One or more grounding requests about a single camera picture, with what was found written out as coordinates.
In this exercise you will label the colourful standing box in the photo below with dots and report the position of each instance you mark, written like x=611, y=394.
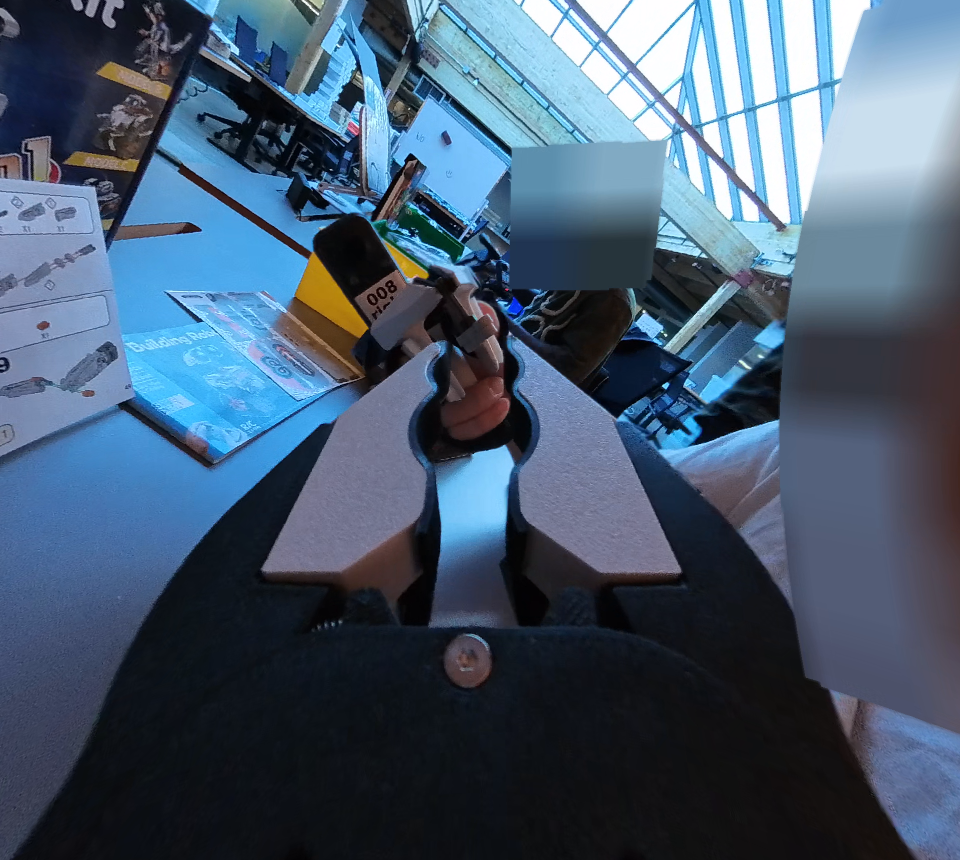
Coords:
x=401, y=188

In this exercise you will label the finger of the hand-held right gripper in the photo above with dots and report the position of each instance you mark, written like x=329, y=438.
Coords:
x=472, y=320
x=405, y=316

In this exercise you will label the blue toy car booklet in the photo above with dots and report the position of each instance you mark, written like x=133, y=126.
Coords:
x=202, y=395

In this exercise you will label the white whiteboard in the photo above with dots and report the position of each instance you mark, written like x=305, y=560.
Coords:
x=457, y=154

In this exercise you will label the wooden support post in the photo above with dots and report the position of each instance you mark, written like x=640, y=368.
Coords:
x=337, y=4

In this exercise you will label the skylight window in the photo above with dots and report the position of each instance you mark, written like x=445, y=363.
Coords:
x=675, y=12

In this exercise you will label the blue robot kit box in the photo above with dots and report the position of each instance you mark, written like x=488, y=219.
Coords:
x=82, y=49

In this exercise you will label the grey desk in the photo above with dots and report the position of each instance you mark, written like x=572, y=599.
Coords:
x=112, y=537

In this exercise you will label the yellow plastic bin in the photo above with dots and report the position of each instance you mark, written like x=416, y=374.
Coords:
x=330, y=290

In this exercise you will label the person's right hand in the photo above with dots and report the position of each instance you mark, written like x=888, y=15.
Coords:
x=480, y=410

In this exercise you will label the green plastic bin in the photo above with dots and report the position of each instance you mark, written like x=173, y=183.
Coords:
x=435, y=237

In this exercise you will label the black tablet stand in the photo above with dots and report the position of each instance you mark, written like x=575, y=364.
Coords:
x=304, y=196

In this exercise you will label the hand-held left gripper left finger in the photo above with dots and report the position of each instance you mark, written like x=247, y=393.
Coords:
x=352, y=500

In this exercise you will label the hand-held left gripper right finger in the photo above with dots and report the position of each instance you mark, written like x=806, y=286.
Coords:
x=600, y=500

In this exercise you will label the orange car booklet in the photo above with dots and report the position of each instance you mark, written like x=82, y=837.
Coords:
x=262, y=342

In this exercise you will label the open white instruction booklet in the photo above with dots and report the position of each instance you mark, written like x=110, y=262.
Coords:
x=52, y=312

